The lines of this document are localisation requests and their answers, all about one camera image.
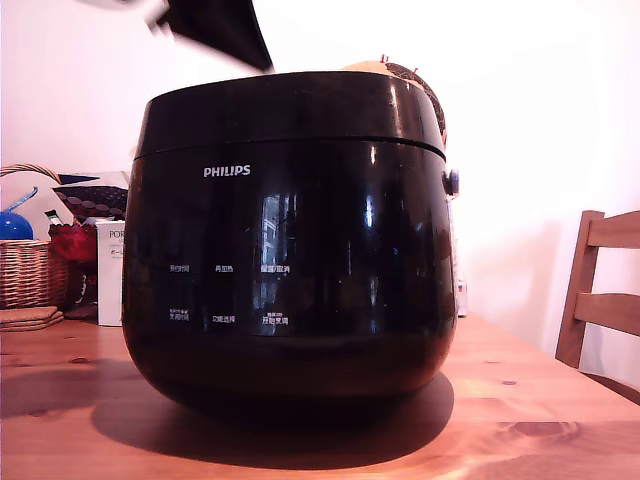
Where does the stack of cork coasters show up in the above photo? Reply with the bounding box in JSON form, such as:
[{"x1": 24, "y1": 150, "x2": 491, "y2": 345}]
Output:
[{"x1": 0, "y1": 306, "x2": 65, "y2": 333}]

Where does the white printed carton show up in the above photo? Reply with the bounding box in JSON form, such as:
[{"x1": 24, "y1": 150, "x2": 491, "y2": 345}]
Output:
[{"x1": 96, "y1": 220, "x2": 128, "y2": 327}]

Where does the woven wicker basket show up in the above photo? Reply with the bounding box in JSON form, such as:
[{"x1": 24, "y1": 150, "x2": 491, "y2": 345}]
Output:
[{"x1": 0, "y1": 163, "x2": 70, "y2": 311}]

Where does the black rice cooker lid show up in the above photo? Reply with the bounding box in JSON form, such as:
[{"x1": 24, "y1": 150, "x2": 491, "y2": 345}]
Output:
[{"x1": 133, "y1": 70, "x2": 448, "y2": 163}]

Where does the tan woven hat dark band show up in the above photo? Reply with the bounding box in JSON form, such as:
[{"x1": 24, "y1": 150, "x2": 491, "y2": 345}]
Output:
[{"x1": 339, "y1": 51, "x2": 448, "y2": 151}]

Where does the black Philips rice cooker body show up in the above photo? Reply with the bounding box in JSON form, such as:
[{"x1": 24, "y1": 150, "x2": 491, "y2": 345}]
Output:
[{"x1": 121, "y1": 139, "x2": 461, "y2": 402}]

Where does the blue glass ornament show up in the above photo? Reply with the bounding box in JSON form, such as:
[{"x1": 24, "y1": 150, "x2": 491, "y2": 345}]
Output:
[{"x1": 0, "y1": 186, "x2": 39, "y2": 242}]

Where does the dotted dark patterned bag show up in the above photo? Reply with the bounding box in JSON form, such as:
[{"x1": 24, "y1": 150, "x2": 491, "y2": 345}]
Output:
[{"x1": 50, "y1": 171, "x2": 132, "y2": 225}]

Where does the small white box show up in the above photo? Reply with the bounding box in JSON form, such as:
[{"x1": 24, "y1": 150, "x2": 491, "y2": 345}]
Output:
[{"x1": 453, "y1": 279, "x2": 470, "y2": 318}]

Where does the wooden chair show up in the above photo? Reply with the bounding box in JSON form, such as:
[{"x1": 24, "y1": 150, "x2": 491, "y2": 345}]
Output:
[{"x1": 554, "y1": 209, "x2": 640, "y2": 404}]

